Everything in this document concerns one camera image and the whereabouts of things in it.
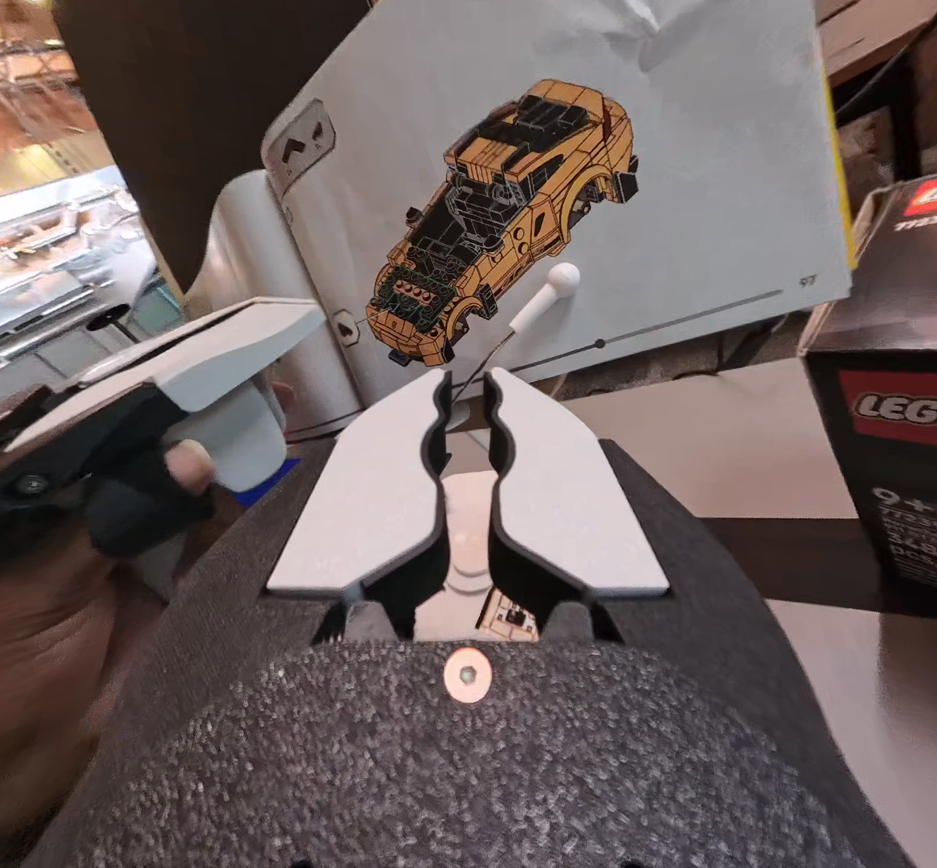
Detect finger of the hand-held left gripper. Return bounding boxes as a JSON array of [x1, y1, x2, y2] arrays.
[[51, 299, 326, 401], [3, 356, 294, 453]]

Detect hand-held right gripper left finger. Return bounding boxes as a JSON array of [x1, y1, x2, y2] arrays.
[[265, 368, 452, 609]]

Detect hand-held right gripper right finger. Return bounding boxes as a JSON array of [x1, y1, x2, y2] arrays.
[[485, 368, 671, 609]]

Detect white book stand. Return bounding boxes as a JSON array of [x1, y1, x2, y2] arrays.
[[413, 262, 581, 642]]

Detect lego instruction booklet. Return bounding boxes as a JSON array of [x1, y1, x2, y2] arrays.
[[186, 0, 855, 444]]

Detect lego set box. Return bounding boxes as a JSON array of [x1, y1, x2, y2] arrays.
[[796, 175, 937, 618]]

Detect person's left hand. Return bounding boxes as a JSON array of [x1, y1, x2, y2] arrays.
[[0, 442, 217, 843]]

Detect sticker sheet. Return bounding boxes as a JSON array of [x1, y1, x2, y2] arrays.
[[479, 585, 540, 641]]

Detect dark partition panel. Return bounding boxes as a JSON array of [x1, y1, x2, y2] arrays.
[[22, 0, 370, 294]]

